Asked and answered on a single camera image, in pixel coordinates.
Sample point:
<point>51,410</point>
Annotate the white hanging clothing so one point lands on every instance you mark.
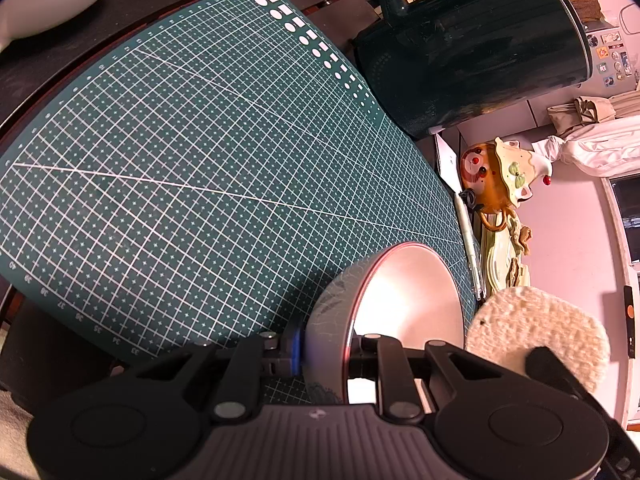
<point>600,145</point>

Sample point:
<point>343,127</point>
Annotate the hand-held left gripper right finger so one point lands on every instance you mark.
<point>367,360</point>

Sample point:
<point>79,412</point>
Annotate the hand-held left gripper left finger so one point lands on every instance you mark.
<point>296,355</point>

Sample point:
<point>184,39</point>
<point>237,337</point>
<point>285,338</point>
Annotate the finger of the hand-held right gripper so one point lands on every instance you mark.
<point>550,365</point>

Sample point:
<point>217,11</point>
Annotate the light green container lids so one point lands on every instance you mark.
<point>500,260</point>

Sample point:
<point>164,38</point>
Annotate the green cutting mat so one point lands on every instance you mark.
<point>200,170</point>

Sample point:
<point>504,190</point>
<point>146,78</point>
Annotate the black binder clip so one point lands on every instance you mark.
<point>470,197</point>

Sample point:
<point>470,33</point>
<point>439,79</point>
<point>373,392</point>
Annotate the white sponge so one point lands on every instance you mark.
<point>540,320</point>

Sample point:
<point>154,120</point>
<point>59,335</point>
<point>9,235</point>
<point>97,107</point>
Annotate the white pen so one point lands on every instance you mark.
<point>470,245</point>

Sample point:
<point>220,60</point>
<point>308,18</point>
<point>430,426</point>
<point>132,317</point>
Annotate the orange clown ceramic pot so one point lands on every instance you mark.
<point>495,175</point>

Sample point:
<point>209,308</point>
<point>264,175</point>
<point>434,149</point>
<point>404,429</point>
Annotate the dark green kettle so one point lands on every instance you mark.
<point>475,45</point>

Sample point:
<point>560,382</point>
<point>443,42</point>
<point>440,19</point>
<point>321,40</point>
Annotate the white note paper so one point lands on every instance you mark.
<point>447,160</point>

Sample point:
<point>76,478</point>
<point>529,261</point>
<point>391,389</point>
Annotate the white bowl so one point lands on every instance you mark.
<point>415,295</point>

